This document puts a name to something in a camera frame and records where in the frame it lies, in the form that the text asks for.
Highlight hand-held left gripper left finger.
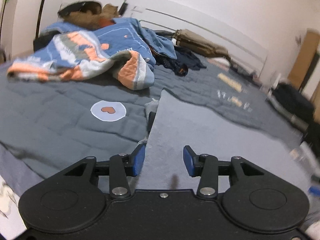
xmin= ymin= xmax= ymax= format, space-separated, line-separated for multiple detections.
xmin=63 ymin=144 xmax=146 ymax=200

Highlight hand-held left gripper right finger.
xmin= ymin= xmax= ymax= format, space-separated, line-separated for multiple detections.
xmin=182 ymin=145 xmax=265 ymax=200

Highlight grey sweatshirt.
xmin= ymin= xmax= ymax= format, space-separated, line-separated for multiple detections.
xmin=136 ymin=89 xmax=313 ymax=205

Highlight stack of folded dark clothes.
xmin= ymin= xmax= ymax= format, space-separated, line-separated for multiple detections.
xmin=269 ymin=81 xmax=315 ymax=128

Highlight grey printed bed quilt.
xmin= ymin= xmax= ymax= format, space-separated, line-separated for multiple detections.
xmin=0 ymin=30 xmax=308 ymax=198

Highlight dark dotted garment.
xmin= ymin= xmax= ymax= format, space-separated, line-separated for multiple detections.
xmin=155 ymin=55 xmax=188 ymax=77

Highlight navy garment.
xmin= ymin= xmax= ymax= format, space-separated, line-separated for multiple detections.
xmin=175 ymin=45 xmax=208 ymax=70

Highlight dark grey crumpled garment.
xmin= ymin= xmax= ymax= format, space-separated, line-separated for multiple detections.
xmin=230 ymin=60 xmax=260 ymax=80

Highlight folded khaki blankets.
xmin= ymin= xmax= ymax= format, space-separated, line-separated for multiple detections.
xmin=172 ymin=29 xmax=230 ymax=60

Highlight light blue denim garment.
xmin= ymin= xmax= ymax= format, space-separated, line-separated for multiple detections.
xmin=140 ymin=26 xmax=177 ymax=60

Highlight blue orange printed blanket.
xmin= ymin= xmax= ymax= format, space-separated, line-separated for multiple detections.
xmin=7 ymin=17 xmax=157 ymax=90

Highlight black folded garment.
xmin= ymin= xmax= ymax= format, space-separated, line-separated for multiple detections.
xmin=302 ymin=120 xmax=320 ymax=155

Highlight white headboard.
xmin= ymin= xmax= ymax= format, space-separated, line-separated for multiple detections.
xmin=139 ymin=0 xmax=268 ymax=80

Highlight tall cardboard roll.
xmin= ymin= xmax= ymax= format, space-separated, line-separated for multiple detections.
xmin=287 ymin=30 xmax=320 ymax=90

